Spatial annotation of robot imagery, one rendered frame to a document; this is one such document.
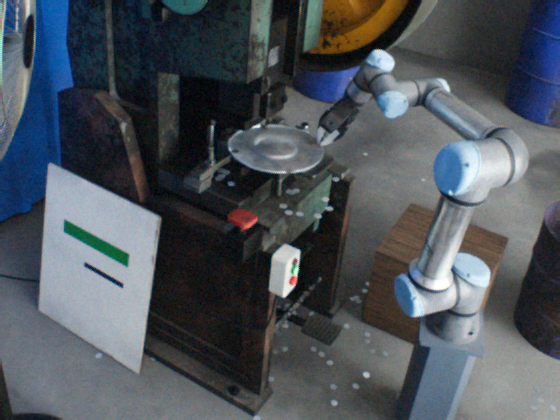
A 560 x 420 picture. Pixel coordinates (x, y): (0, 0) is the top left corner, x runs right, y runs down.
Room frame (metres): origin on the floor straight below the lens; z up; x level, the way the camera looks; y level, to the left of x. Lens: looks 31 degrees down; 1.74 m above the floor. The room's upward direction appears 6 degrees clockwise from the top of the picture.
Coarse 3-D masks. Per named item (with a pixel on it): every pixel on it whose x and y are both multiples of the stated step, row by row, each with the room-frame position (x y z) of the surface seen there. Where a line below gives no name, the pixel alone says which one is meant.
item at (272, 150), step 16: (256, 128) 1.81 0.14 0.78; (272, 128) 1.82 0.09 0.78; (288, 128) 1.84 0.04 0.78; (240, 144) 1.70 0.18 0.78; (256, 144) 1.70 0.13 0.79; (272, 144) 1.71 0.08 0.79; (288, 144) 1.72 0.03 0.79; (304, 144) 1.74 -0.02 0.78; (240, 160) 1.59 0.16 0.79; (256, 160) 1.61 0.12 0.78; (272, 160) 1.62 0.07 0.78; (288, 160) 1.63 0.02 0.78; (304, 160) 1.64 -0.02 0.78
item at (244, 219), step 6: (234, 210) 1.38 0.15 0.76; (240, 210) 1.38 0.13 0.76; (228, 216) 1.35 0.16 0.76; (234, 216) 1.35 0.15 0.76; (240, 216) 1.35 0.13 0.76; (246, 216) 1.36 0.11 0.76; (252, 216) 1.36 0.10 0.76; (234, 222) 1.33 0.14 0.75; (240, 222) 1.33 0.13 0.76; (246, 222) 1.33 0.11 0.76; (252, 222) 1.34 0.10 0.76; (240, 228) 1.35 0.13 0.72; (246, 228) 1.32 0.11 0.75
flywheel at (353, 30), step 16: (336, 0) 2.04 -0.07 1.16; (352, 0) 2.01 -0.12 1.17; (368, 0) 1.99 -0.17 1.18; (384, 0) 1.95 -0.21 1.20; (400, 0) 1.91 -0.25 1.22; (416, 0) 1.98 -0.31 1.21; (336, 16) 2.04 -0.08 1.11; (352, 16) 2.01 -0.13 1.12; (368, 16) 1.98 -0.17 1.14; (384, 16) 1.92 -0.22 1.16; (400, 16) 1.92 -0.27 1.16; (320, 32) 2.04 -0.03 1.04; (336, 32) 2.01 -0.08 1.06; (352, 32) 1.97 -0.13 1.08; (368, 32) 1.94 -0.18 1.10; (384, 32) 1.93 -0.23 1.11; (320, 48) 2.02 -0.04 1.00; (336, 48) 1.99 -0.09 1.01; (352, 48) 1.97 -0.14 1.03
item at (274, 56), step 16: (272, 32) 1.71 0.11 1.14; (272, 48) 1.72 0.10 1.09; (272, 64) 1.72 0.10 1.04; (272, 80) 1.73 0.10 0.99; (224, 96) 1.70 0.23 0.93; (240, 96) 1.67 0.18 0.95; (256, 96) 1.66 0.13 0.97; (272, 96) 1.68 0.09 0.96; (240, 112) 1.67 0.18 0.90; (256, 112) 1.66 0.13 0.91; (272, 112) 1.69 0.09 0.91
